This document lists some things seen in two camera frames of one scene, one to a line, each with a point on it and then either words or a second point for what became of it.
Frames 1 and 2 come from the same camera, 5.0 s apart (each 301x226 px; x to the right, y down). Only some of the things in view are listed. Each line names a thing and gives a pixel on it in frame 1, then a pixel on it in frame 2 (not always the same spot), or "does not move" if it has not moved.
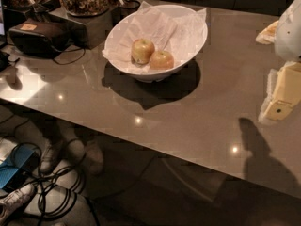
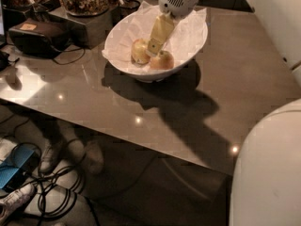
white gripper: (289, 35) → (179, 2)
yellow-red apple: (162, 60) does not move
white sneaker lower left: (11, 201) does not move
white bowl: (172, 28) does not move
